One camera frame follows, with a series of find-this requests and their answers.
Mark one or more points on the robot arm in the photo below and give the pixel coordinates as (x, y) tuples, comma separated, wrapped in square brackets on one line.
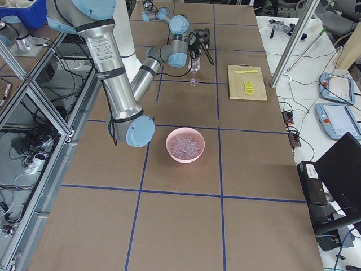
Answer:
[(105, 27), (152, 13)]

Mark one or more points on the clear plastic bag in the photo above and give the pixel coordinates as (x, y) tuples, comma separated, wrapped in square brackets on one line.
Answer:
[(277, 26)]

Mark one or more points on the blue teach pendant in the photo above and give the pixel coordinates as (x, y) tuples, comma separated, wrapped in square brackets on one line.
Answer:
[(337, 120), (337, 88)]

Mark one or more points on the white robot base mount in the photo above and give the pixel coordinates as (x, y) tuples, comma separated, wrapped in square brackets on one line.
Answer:
[(123, 36)]

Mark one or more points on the bamboo cutting board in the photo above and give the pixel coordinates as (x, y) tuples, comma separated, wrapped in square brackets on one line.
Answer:
[(236, 86)]

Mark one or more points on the yellow plastic knife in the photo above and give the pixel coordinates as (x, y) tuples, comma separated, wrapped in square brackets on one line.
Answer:
[(246, 71)]

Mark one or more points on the blue teach pendant near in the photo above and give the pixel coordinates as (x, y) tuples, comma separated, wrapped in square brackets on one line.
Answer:
[(337, 120)]

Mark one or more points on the blue storage bin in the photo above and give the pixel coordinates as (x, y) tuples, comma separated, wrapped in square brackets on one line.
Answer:
[(32, 17)]

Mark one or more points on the pink bowl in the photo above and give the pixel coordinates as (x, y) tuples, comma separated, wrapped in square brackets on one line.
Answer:
[(185, 131)]

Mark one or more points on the black monitor on stand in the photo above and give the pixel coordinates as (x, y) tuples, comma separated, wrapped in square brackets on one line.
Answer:
[(331, 186)]

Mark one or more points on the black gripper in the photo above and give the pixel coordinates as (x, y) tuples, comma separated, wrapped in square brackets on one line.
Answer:
[(194, 47)]

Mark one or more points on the blue teach pendant far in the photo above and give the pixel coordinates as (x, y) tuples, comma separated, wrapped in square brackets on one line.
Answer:
[(337, 88)]

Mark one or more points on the aluminium frame post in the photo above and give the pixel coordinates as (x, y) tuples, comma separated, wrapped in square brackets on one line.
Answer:
[(306, 15)]

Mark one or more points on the clear wine glass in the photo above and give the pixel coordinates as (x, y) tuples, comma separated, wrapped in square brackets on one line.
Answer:
[(194, 66)]

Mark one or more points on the pile of ice cubes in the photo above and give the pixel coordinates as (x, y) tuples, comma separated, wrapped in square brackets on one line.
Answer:
[(185, 148)]

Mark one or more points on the grey office chair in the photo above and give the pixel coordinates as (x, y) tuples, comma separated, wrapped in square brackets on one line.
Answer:
[(344, 19)]

